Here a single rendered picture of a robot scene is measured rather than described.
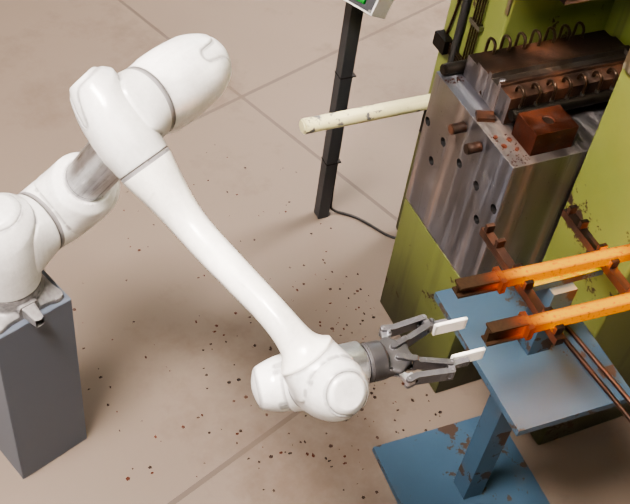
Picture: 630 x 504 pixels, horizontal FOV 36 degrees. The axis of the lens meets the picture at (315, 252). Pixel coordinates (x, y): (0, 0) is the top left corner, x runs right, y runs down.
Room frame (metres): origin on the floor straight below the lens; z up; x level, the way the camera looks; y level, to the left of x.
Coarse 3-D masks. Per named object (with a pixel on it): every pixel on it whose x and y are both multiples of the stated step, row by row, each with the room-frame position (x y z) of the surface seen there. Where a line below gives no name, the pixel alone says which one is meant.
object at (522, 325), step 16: (576, 304) 1.32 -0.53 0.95; (592, 304) 1.32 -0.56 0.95; (608, 304) 1.33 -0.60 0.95; (624, 304) 1.34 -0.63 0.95; (496, 320) 1.23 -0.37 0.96; (512, 320) 1.24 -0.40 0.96; (528, 320) 1.25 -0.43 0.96; (544, 320) 1.26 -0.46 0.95; (560, 320) 1.27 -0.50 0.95; (576, 320) 1.29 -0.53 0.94; (496, 336) 1.22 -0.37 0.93; (512, 336) 1.23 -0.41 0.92; (528, 336) 1.23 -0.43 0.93
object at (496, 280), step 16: (576, 256) 1.45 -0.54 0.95; (592, 256) 1.46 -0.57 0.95; (608, 256) 1.47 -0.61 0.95; (624, 256) 1.48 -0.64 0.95; (496, 272) 1.36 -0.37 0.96; (512, 272) 1.38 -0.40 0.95; (528, 272) 1.38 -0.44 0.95; (544, 272) 1.39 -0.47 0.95; (560, 272) 1.41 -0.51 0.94; (464, 288) 1.31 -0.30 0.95; (480, 288) 1.34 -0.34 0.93; (496, 288) 1.34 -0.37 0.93
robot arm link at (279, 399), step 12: (264, 360) 1.05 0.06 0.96; (276, 360) 1.04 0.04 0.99; (252, 372) 1.02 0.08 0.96; (264, 372) 1.01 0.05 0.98; (276, 372) 1.01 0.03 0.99; (252, 384) 1.01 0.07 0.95; (264, 384) 0.99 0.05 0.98; (276, 384) 0.99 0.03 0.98; (264, 396) 0.98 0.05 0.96; (276, 396) 0.98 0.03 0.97; (288, 396) 0.97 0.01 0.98; (264, 408) 0.97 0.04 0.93; (276, 408) 0.97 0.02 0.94; (288, 408) 0.98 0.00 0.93; (300, 408) 0.96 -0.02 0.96
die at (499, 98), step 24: (504, 48) 2.12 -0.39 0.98; (528, 48) 2.14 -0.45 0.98; (552, 48) 2.14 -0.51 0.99; (576, 48) 2.16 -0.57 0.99; (600, 48) 2.17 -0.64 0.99; (480, 72) 2.01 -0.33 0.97; (552, 72) 2.02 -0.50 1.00; (576, 72) 2.05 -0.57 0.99; (480, 96) 1.99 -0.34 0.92; (504, 96) 1.92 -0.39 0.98; (528, 96) 1.92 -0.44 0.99; (504, 120) 1.90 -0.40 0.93
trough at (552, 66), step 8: (624, 48) 2.18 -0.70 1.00; (584, 56) 2.11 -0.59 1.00; (592, 56) 2.13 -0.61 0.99; (600, 56) 2.14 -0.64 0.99; (608, 56) 2.15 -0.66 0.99; (616, 56) 2.16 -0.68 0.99; (624, 56) 2.16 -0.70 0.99; (544, 64) 2.05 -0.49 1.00; (552, 64) 2.07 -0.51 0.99; (560, 64) 2.08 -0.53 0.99; (568, 64) 2.09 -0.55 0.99; (576, 64) 2.09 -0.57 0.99; (584, 64) 2.10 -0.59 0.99; (504, 72) 1.99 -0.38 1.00; (512, 72) 2.01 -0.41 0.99; (520, 72) 2.02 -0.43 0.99; (528, 72) 2.02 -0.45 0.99; (536, 72) 2.03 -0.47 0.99; (544, 72) 2.04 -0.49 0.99; (496, 80) 1.97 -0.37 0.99
